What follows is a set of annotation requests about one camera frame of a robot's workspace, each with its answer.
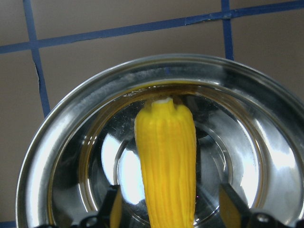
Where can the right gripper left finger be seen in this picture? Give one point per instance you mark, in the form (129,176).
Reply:
(104,211)

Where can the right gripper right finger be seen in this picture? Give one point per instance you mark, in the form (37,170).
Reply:
(235,213)

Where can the yellow corn cob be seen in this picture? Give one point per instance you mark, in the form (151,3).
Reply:
(165,137)

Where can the pale green electric pot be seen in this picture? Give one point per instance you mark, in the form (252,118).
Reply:
(249,132)

